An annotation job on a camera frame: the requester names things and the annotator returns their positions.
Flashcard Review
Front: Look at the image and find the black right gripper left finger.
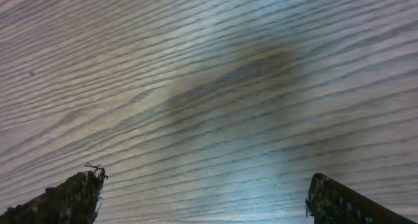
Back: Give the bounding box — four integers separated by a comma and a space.
1, 165, 108, 224

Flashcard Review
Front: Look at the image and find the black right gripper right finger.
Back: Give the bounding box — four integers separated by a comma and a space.
305, 173, 417, 224

